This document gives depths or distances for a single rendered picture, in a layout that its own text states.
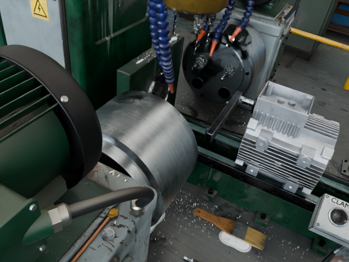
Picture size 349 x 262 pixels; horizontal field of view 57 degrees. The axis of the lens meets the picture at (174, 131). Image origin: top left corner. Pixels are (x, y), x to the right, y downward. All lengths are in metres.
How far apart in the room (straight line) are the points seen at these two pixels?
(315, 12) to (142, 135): 3.53
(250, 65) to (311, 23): 3.01
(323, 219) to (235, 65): 0.56
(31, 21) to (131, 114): 0.39
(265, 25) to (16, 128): 1.03
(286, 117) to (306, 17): 3.27
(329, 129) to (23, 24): 0.78
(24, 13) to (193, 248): 0.71
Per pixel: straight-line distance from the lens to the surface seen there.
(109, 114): 0.62
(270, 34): 1.23
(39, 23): 0.87
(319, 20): 4.01
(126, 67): 0.81
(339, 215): 0.69
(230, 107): 0.93
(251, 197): 0.94
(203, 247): 0.87
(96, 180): 0.50
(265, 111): 0.79
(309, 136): 0.82
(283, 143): 0.81
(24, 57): 0.37
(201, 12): 0.74
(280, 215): 0.96
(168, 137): 0.61
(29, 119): 0.34
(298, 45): 4.12
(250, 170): 0.85
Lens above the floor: 1.53
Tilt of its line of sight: 38 degrees down
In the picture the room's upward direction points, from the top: 9 degrees clockwise
